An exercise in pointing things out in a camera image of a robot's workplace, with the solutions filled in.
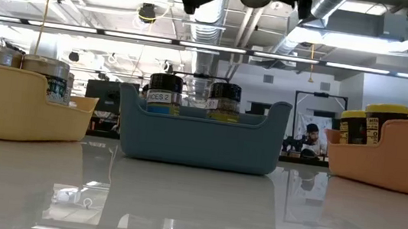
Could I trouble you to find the orange plastic bin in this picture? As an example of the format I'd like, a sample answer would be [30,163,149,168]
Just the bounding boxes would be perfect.
[318,109,408,195]

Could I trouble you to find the yellow hanging pendant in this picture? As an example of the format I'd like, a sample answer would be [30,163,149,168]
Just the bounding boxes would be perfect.
[305,44,319,84]

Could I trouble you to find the yellow plastic bin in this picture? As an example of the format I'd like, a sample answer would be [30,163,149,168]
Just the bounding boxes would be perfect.
[0,64,103,152]

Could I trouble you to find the black-lid glass spice jar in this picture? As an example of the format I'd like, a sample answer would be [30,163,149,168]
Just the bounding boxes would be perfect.
[144,71,186,118]
[205,80,243,125]

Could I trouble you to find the black monitor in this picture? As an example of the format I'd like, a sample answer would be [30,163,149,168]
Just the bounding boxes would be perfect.
[83,77,142,119]

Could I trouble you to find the long ceiling light bar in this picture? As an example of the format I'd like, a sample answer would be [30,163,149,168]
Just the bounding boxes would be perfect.
[27,20,100,34]
[178,41,248,55]
[252,51,322,65]
[103,30,175,45]
[324,61,392,77]

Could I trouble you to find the white patterned cloth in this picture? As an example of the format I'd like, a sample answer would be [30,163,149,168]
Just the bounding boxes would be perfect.
[294,112,335,156]

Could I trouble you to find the small round ceiling camera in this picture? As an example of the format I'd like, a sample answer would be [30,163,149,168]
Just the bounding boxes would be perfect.
[67,50,82,64]

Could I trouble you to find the person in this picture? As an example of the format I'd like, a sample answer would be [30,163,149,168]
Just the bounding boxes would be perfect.
[301,121,331,157]

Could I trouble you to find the dark blue plastic bin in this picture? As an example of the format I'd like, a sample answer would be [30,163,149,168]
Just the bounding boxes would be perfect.
[110,82,294,179]

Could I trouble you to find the round black ceiling camera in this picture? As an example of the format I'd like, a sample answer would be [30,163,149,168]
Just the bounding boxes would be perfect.
[137,2,158,25]

